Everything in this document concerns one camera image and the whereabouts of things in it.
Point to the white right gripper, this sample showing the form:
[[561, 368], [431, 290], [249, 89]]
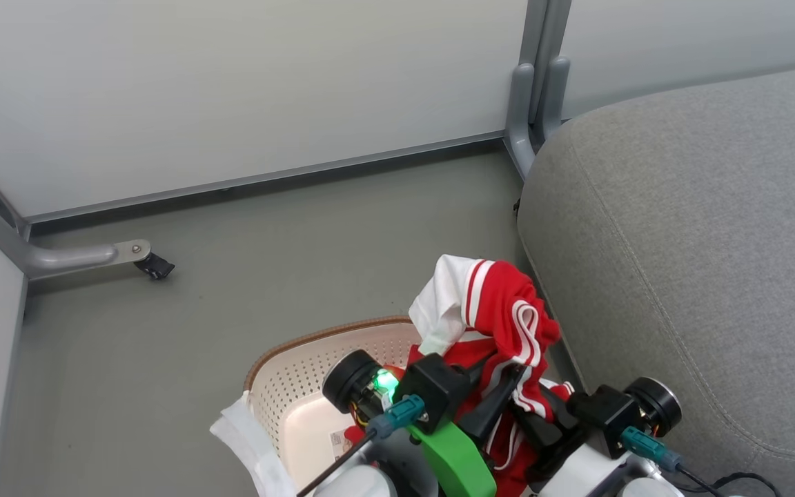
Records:
[[580, 473]]

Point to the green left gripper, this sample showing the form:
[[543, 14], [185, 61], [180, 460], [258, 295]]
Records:
[[454, 459]]

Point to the red and white striped garment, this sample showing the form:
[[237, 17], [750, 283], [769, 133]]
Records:
[[504, 310]]

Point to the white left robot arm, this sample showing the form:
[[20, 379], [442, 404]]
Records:
[[370, 476]]

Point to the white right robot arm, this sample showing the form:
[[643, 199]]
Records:
[[646, 480]]

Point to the white perforated laundry basket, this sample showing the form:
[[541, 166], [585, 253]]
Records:
[[294, 386]]

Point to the black round right gripper motor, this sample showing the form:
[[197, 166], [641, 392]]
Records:
[[656, 404]]

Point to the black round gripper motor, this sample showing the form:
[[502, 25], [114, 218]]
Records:
[[656, 404], [348, 381]]

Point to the black round left gripper motor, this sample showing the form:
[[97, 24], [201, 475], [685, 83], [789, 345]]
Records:
[[348, 381]]

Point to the white crumpled cloth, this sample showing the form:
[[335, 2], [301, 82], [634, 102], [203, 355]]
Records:
[[249, 435]]

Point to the grey fabric sofa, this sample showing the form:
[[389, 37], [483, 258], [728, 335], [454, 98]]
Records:
[[701, 241]]

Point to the black partition foot pad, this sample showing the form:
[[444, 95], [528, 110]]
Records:
[[155, 266]]

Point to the grey metal partition foot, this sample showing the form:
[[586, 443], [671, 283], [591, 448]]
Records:
[[45, 257]]

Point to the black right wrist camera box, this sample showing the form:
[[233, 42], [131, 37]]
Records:
[[603, 414]]

